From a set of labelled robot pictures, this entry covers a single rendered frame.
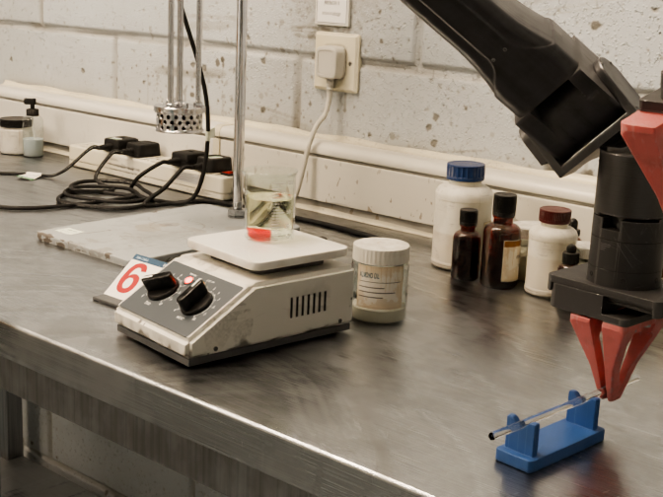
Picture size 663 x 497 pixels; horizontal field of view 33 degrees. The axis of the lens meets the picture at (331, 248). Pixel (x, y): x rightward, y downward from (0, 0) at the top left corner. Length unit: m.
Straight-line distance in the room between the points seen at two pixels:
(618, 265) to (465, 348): 0.26
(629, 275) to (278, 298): 0.34
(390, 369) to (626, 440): 0.23
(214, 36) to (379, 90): 0.35
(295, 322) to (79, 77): 1.17
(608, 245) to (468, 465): 0.20
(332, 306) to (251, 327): 0.10
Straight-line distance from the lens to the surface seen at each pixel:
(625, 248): 0.88
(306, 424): 0.89
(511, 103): 0.86
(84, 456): 2.35
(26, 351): 1.13
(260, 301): 1.03
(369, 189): 1.60
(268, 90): 1.78
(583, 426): 0.91
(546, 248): 1.28
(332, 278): 1.08
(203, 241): 1.10
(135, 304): 1.08
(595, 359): 0.91
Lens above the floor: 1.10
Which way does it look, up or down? 14 degrees down
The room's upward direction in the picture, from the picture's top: 3 degrees clockwise
